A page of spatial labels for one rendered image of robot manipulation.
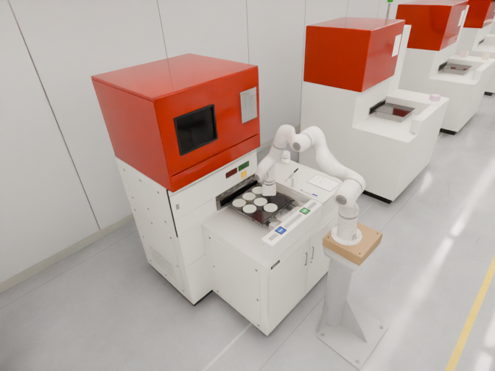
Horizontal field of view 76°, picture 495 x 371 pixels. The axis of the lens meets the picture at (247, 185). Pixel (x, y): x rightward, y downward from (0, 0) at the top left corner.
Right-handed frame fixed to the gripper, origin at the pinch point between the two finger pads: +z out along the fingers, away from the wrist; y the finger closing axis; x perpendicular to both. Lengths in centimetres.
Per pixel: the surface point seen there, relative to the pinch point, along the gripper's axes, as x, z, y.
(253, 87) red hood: 22, -77, -10
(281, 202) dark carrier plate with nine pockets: -1.5, 2.1, 9.3
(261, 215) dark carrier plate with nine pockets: -15.8, 2.1, -6.0
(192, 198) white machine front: -18, -15, -52
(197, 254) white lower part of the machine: -21, 35, -55
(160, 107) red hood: -31, -84, -57
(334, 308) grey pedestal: -44, 69, 47
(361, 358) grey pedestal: -69, 91, 63
